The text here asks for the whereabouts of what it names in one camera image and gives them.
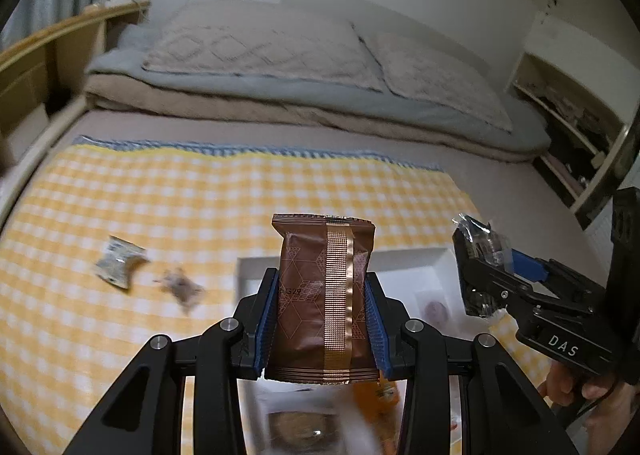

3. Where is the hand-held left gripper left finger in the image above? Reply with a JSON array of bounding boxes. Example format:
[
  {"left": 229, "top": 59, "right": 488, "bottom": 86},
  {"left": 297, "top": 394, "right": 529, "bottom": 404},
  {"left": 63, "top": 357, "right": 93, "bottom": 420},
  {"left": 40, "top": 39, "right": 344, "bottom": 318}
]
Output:
[{"left": 62, "top": 269, "right": 279, "bottom": 455}]

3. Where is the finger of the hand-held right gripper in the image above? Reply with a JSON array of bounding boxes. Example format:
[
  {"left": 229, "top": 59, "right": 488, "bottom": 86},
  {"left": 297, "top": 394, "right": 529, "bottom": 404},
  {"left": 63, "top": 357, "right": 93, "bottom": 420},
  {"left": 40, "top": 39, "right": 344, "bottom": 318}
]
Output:
[
  {"left": 509, "top": 249, "right": 552, "bottom": 284},
  {"left": 452, "top": 230, "right": 538, "bottom": 318}
]

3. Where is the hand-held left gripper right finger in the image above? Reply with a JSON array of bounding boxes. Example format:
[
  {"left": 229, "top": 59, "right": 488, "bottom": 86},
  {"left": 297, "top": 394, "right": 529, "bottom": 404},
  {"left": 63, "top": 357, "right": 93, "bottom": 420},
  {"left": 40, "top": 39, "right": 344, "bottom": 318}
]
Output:
[{"left": 365, "top": 271, "right": 571, "bottom": 455}]

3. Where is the dark clear-wrapped snack packet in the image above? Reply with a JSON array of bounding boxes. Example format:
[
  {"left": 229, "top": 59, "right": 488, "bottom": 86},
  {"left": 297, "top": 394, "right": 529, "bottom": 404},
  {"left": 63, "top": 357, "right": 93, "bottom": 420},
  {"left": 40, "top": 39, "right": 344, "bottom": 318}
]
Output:
[{"left": 451, "top": 212, "right": 512, "bottom": 322}]

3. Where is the translucent pink snack packet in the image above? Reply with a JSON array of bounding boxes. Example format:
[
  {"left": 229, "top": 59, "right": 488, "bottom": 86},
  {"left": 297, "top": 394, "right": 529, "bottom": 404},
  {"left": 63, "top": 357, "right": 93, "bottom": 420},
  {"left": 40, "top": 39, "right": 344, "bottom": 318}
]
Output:
[{"left": 414, "top": 289, "right": 454, "bottom": 332}]

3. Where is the brown copper-striped snack packet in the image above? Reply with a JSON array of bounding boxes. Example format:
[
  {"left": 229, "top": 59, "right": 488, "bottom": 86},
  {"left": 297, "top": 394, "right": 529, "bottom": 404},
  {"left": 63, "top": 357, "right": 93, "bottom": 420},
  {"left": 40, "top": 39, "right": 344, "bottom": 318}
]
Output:
[{"left": 264, "top": 214, "right": 380, "bottom": 386}]

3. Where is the orange snack packet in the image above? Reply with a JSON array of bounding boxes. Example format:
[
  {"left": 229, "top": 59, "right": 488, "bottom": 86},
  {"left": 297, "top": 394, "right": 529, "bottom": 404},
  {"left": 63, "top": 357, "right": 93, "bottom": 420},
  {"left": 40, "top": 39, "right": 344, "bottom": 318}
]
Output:
[{"left": 357, "top": 369, "right": 402, "bottom": 418}]

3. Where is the white cardboard box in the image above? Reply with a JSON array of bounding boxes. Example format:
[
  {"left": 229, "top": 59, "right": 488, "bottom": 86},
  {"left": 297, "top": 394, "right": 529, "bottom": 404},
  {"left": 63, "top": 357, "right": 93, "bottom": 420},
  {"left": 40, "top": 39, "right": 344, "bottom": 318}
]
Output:
[{"left": 235, "top": 245, "right": 468, "bottom": 455}]

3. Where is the person's right hand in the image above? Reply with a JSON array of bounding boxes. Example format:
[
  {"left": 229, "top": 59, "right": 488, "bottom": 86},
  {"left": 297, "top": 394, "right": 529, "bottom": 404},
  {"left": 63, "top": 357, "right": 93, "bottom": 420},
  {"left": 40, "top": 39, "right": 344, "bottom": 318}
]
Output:
[{"left": 537, "top": 360, "right": 640, "bottom": 413}]

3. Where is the small brown crinkled packet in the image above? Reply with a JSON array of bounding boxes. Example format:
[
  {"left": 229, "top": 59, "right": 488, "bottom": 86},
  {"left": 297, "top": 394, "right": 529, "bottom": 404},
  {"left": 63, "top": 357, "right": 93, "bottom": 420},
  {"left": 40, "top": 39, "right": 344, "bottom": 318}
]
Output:
[{"left": 152, "top": 267, "right": 207, "bottom": 315}]

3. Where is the grey bed sheet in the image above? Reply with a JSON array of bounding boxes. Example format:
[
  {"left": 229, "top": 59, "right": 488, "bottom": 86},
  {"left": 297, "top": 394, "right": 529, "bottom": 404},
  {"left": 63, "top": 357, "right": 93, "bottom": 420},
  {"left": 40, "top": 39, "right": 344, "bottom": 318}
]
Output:
[{"left": 47, "top": 105, "right": 593, "bottom": 256}]

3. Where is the grey silver snack packet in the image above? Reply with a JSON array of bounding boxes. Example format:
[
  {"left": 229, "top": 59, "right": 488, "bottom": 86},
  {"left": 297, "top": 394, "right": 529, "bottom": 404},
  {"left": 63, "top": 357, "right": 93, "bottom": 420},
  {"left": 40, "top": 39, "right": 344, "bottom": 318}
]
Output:
[{"left": 95, "top": 235, "right": 151, "bottom": 291}]

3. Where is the cluttered white shelf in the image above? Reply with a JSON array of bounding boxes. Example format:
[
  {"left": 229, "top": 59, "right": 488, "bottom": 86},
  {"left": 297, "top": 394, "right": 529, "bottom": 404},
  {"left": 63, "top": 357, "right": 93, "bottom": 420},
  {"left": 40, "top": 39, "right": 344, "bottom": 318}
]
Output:
[{"left": 507, "top": 10, "right": 640, "bottom": 228}]

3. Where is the yellow checked blanket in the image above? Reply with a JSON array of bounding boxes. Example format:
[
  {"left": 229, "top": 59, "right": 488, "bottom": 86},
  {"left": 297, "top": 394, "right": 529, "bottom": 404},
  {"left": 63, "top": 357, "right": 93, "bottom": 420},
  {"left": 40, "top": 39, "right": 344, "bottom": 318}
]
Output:
[{"left": 0, "top": 135, "right": 566, "bottom": 455}]

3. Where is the patterned beige pillow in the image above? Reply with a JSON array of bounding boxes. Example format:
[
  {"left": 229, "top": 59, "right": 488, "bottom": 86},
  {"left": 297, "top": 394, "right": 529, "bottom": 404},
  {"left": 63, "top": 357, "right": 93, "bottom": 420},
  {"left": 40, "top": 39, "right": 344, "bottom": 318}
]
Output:
[
  {"left": 357, "top": 30, "right": 515, "bottom": 132},
  {"left": 142, "top": 0, "right": 383, "bottom": 92}
]

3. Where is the folded grey beige bedding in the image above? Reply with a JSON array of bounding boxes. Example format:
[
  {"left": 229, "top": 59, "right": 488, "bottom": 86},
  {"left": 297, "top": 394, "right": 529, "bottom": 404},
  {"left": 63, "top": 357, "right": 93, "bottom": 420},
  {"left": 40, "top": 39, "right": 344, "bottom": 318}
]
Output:
[{"left": 86, "top": 22, "right": 552, "bottom": 156}]

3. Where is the wooden bedside shelf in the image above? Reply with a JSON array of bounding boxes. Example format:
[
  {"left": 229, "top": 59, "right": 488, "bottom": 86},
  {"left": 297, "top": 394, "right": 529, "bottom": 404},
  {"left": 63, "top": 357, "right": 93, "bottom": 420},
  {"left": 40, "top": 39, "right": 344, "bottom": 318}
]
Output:
[{"left": 0, "top": 0, "right": 152, "bottom": 156}]

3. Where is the black cable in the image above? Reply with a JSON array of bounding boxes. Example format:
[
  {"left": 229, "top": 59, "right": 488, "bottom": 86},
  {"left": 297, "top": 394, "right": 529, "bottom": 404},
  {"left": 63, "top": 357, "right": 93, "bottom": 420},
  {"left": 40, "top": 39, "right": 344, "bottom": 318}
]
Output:
[{"left": 552, "top": 377, "right": 623, "bottom": 428}]

